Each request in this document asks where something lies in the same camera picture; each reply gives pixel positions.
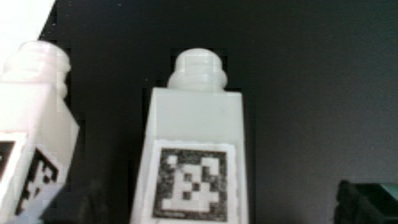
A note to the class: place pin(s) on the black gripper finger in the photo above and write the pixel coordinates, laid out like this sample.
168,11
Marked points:
367,203

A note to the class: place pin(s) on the white table leg with tag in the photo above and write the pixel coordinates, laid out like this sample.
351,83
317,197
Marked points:
193,181

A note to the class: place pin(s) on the white table leg right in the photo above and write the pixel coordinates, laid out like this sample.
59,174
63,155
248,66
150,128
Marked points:
38,126

